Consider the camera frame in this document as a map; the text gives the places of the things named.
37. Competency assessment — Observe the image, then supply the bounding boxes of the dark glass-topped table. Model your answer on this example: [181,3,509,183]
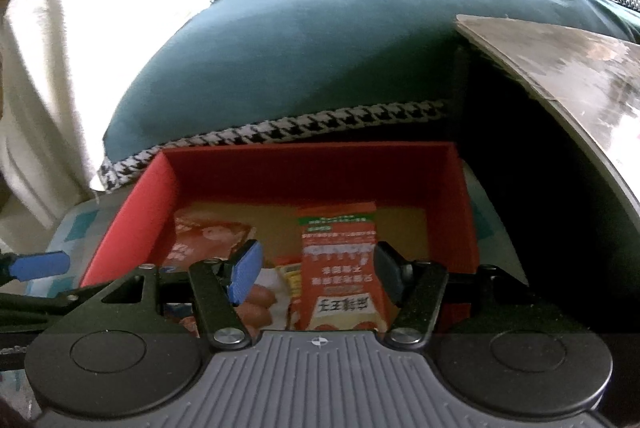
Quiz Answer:
[452,14,640,334]

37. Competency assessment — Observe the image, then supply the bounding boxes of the red and yellow snack packet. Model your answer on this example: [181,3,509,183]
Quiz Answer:
[274,257,303,329]

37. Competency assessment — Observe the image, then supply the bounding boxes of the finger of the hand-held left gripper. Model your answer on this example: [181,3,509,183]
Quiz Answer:
[0,250,71,282]
[0,285,107,321]

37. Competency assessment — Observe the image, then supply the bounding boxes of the red cardboard box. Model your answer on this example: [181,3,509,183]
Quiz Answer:
[80,142,481,339]

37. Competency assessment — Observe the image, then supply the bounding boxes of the white blanket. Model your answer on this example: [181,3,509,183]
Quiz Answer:
[0,0,236,253]

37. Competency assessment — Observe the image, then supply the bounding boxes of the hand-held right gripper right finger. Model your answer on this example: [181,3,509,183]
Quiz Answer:
[374,241,596,350]

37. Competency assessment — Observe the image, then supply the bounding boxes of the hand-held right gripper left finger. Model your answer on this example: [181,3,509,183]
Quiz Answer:
[37,239,264,351]

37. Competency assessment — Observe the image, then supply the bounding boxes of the clear sausage packet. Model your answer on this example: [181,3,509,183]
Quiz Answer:
[235,265,293,339]

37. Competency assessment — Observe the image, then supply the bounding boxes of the red cartoon snack packet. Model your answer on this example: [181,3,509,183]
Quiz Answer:
[160,207,257,276]

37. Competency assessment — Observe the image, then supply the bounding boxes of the teal bedspread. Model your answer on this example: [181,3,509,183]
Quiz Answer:
[90,0,640,193]

